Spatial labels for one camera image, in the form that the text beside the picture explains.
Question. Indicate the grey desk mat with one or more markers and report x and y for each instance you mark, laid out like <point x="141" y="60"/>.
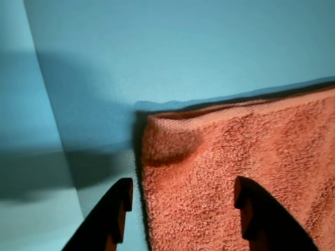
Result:
<point x="157" y="52"/>

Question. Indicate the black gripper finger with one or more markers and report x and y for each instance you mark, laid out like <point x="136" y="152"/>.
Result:
<point x="104" y="217"/>
<point x="272" y="225"/>

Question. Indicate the orange terry towel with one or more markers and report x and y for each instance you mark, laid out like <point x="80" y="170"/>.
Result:
<point x="235" y="146"/>

